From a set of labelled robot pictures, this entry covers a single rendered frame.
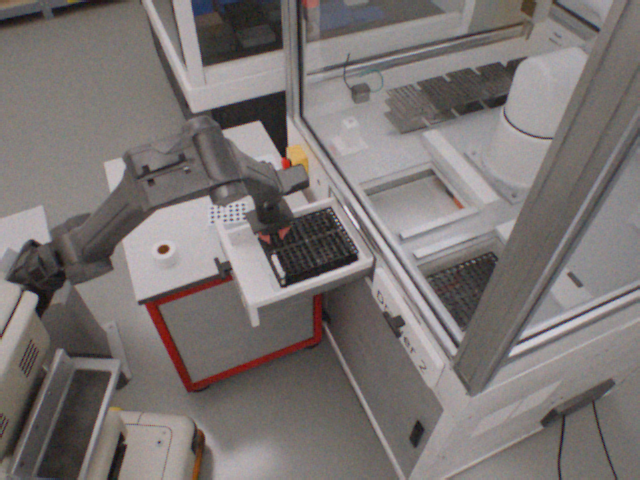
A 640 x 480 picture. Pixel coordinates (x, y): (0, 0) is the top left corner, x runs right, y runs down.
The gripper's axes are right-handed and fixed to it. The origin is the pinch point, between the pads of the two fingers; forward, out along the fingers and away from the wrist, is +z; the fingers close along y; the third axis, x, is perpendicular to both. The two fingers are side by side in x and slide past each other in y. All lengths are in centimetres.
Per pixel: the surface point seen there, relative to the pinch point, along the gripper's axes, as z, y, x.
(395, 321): 8.1, 17.4, -29.5
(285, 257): 8.4, 1.6, -0.7
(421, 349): 8.8, 19.3, -37.9
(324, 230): 9.6, 14.6, 3.4
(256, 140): 25, 15, 63
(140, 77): 102, -15, 250
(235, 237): 11.1, -7.8, 13.7
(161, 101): 102, -8, 216
